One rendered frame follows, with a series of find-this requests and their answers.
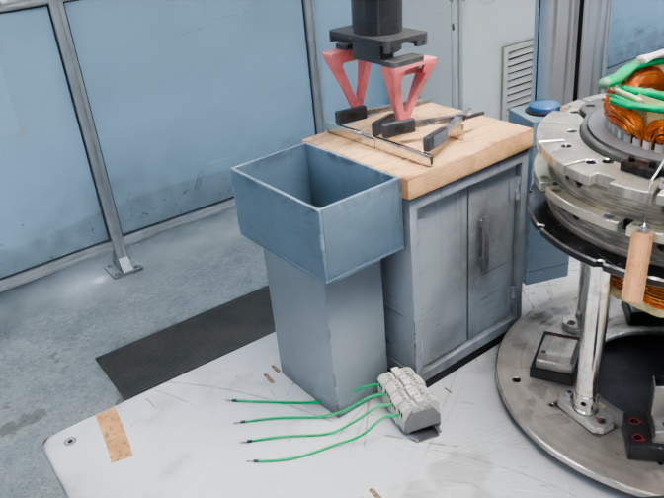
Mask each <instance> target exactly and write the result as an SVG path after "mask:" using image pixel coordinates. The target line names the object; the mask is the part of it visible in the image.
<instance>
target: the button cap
mask: <svg viewBox="0 0 664 498"><path fill-rule="evenodd" d="M529 110H530V111H532V112H537V113H551V112H552V111H558V110H559V103H557V102H556V101H553V100H536V101H532V102H531V103H530V104H529Z"/></svg>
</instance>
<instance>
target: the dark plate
mask: <svg viewBox="0 0 664 498"><path fill-rule="evenodd" d="M654 375H664V338H658V337H628V338H621V339H616V340H612V341H609V342H606V343H605V351H604V359H603V368H602V377H601V385H600V395H601V396H602V397H603V398H605V399H606V400H607V401H608V402H610V403H611V404H612V405H614V406H615V407H617V408H619V410H621V411H623V412H629V413H644V414H646V412H647V406H648V399H649V393H650V386H651V381H652V377H653V376H654Z"/></svg>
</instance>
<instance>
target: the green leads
mask: <svg viewBox="0 0 664 498"><path fill-rule="evenodd" d="M372 386H379V384H378V383H373V384H367V385H364V386H361V387H359V388H357V389H355V391H354V392H357V391H359V390H361V389H364V388H367V387H372ZM377 396H385V393H377V394H373V395H370V396H368V397H366V398H364V399H362V400H361V401H359V402H358V403H356V404H354V405H352V406H350V407H348V408H346V409H343V410H340V411H338V412H334V413H330V414H325V415H318V416H285V417H268V418H258V419H251V420H241V421H240V422H233V424H236V423H240V424H243V423H249V422H257V421H266V420H279V419H315V418H324V417H329V416H334V415H337V414H340V413H343V412H346V411H348V410H351V409H353V408H355V407H356V406H358V405H360V404H361V403H363V402H365V401H366V400H368V399H370V398H373V397H377ZM225 400H227V401H232V402H253V403H283V404H312V403H321V401H320V400H316V401H276V400H245V399H233V398H232V399H225ZM384 406H392V403H385V404H380V405H378V406H375V407H374V408H372V409H370V410H369V411H368V412H366V413H365V414H363V415H362V416H360V417H359V418H357V419H356V420H354V421H352V422H351V423H349V424H347V425H345V426H343V427H342V428H339V429H337V430H334V431H331V432H327V433H319V434H297V435H280V436H273V437H266V438H259V439H253V440H252V439H250V440H247V441H243V442H240V443H252V442H259V441H265V440H272V439H279V438H294V437H318V436H326V435H331V434H335V433H337V432H340V431H342V430H344V429H346V428H348V427H349V426H351V425H353V424H355V423H357V422H358V421H360V420H361V419H363V418H364V417H366V416H367V415H368V414H370V413H371V412H373V411H374V410H376V409H377V408H379V407H384ZM389 417H399V414H389V415H385V416H383V417H381V418H379V419H378V420H377V421H376V422H375V423H373V424H372V425H371V426H370V427H369V428H368V429H367V430H365V431H364V432H363V433H361V434H360V435H359V436H357V437H354V438H352V439H349V440H346V441H342V442H339V443H336V444H333V445H330V446H327V447H324V448H321V449H319V450H316V451H313V452H309V453H306V454H303V455H299V456H290V457H284V458H273V459H253V460H246V462H249V461H253V462H273V461H284V460H291V459H296V458H300V457H306V456H310V455H313V454H316V453H319V452H322V451H325V450H327V449H330V448H333V447H336V446H339V445H343V444H346V443H349V442H352V441H355V440H356V439H358V438H360V437H362V436H364V435H365V434H366V433H368V432H369V431H370V430H371V429H372V428H373V427H375V426H376V425H377V424H378V423H379V422H380V421H382V420H383V419H385V418H389Z"/></svg>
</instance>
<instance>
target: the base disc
mask: <svg viewBox="0 0 664 498"><path fill-rule="evenodd" d="M576 304H577V292H574V293H570V294H567V295H563V296H560V297H557V298H555V299H552V300H550V301H547V302H545V303H543V304H541V305H539V306H537V307H535V308H534V309H532V310H530V311H529V312H528V313H526V314H525V315H524V316H522V317H521V318H519V319H518V320H517V321H516V322H515V323H514V324H513V325H512V326H511V327H510V329H509V330H508V331H507V333H506V334H505V336H504V337H503V339H502V341H501V343H500V346H499V349H498V352H497V357H496V379H497V384H498V388H499V391H500V394H501V397H502V399H503V401H504V403H505V405H506V407H507V408H508V410H509V412H510V413H511V415H512V416H513V418H514V419H515V420H516V422H517V423H518V424H519V425H520V426H521V428H522V429H523V430H524V431H525V432H526V433H527V434H528V435H529V436H530V437H531V438H532V439H533V440H534V441H535V442H536V443H538V444H539V445H540V446H541V447H542V448H544V449H545V450H546V451H547V452H549V453H550V454H551V455H553V456H554V457H556V458H558V459H559V460H561V461H562V462H564V463H565V464H567V465H568V466H570V467H572V468H574V469H575V470H577V471H579V472H581V473H583V474H585V475H587V476H589V477H591V478H593V479H595V480H597V481H599V482H601V483H604V484H606V485H608V486H611V487H613V488H616V489H618V490H620V491H623V492H626V493H629V494H632V495H635V496H638V497H650V496H661V495H664V462H658V461H646V460H635V459H629V458H628V457H627V452H626V447H625V441H624V436H623V414H624V412H623V411H621V410H619V408H617V407H615V406H614V405H612V404H611V403H610V402H608V401H607V400H606V399H605V398H603V397H602V396H601V395H600V394H599V402H600V403H602V404H604V405H606V407H605V408H604V409H603V410H605V411H606V412H607V413H609V414H610V415H612V416H613V417H614V429H612V430H610V431H608V432H606V433H604V434H597V433H592V432H591V431H589V430H588V429H587V428H586V427H584V426H583V425H582V424H581V423H579V422H578V421H577V420H575V419H574V418H573V417H572V416H570V415H569V414H568V413H566V412H565V411H564V410H563V409H561V408H560V407H559V406H558V395H559V394H561V393H563V392H565V391H566V390H573V391H575V383H576V377H575V380H574V383H573V385H572V386H570V385H565V384H561V383H556V382H551V381H547V380H542V379H537V378H533V377H530V366H531V364H532V361H533V359H534V356H535V353H536V351H537V349H538V346H539V343H540V339H541V337H542V334H543V332H544V331H548V332H553V333H558V334H563V335H569V336H574V337H580V333H579V334H577V333H570V332H568V331H567V330H565V329H564V328H562V318H564V317H566V316H569V315H571V314H573V313H576ZM630 335H662V336H664V326H629V325H628V323H627V320H626V318H625V315H624V312H623V308H622V301H621V300H618V299H616V298H614V297H613V296H612V295H611V298H610V307H609V320H608V325H607V333H606V342H608V341H611V340H613V339H617V338H619V337H624V336H630ZM606 342H605V343H606ZM615 453H617V454H618V455H617V454H615Z"/></svg>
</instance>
